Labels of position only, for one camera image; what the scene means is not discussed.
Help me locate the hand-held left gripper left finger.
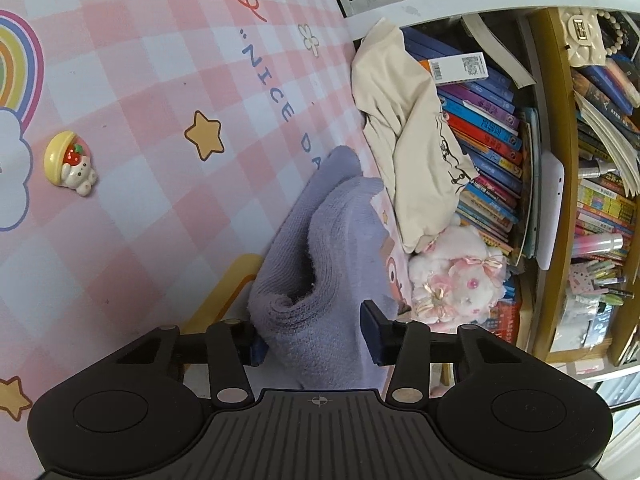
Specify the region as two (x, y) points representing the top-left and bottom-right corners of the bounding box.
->
(115, 319), (266, 408)

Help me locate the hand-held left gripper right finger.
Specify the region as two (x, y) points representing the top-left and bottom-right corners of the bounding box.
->
(361, 300), (526, 406)

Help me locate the purple towel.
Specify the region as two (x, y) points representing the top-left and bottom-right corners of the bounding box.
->
(247, 145), (416, 392)

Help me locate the white pink plush bunny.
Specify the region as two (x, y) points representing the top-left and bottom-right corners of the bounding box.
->
(407, 217), (509, 326)

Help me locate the white tablet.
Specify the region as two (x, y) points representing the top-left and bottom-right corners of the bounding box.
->
(532, 152), (566, 271)

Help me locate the cream sweatshirt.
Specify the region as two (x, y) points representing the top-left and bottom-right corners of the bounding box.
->
(350, 17), (481, 254)

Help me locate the row of colourful books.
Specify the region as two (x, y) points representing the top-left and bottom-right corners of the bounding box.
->
(402, 27), (541, 346)

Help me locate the bunch of coloured markers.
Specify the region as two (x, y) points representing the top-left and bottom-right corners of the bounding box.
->
(570, 255), (629, 312)

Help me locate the pink tumbler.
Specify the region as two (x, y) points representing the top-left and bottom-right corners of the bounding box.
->
(572, 232), (626, 259)

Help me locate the stack of assorted books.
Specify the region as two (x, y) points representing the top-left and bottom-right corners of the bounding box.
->
(570, 55), (640, 267)

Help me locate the strawberry bear charm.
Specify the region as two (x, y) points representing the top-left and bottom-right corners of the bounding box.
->
(44, 131), (99, 197)

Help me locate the pink checked printed mat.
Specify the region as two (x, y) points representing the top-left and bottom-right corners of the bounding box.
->
(0, 0), (416, 461)

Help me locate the white box orange label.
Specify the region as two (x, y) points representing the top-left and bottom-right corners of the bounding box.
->
(420, 52), (489, 84)

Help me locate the wooden bookshelf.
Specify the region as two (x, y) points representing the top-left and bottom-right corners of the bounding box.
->
(510, 7), (640, 376)

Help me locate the cream quilted bag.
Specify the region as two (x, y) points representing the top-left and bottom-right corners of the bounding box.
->
(557, 7), (621, 69)

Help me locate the white shelf frame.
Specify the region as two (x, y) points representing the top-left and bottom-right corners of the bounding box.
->
(342, 0), (640, 43)

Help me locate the white bead bracelet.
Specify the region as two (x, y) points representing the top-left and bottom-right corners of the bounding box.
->
(592, 8), (640, 62)

